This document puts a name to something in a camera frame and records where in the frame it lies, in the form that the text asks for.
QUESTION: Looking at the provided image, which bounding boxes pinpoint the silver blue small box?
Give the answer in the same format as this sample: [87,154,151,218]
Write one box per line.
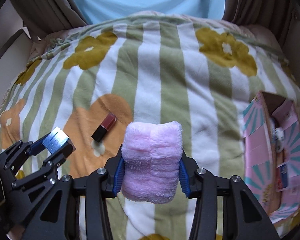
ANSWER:
[43,126,76,154]

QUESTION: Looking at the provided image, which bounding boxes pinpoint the red black lipstick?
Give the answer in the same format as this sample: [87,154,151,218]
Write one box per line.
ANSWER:
[91,113,117,143]

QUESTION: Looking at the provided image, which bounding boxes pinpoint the pink fluffy towel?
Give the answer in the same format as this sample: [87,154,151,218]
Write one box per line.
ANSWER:
[121,121,183,204]

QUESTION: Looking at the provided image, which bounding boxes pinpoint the cardboard box with pink lining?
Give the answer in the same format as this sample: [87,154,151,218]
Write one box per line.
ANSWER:
[243,91,300,224]

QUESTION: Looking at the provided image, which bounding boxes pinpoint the white spotted sock ball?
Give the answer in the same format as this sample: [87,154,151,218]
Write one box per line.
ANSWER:
[270,117,285,153]

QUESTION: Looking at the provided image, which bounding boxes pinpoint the striped floral blanket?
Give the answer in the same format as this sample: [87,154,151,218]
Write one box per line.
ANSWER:
[0,12,300,239]

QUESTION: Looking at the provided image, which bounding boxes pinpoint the brown curtain left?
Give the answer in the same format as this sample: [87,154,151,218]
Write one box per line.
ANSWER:
[10,0,88,38]

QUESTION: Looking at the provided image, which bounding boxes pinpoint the brown curtain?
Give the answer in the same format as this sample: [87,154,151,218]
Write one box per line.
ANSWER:
[10,0,88,38]
[223,0,300,47]

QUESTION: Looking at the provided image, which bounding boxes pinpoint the brown curtain right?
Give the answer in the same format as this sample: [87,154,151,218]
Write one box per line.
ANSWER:
[223,0,300,47]

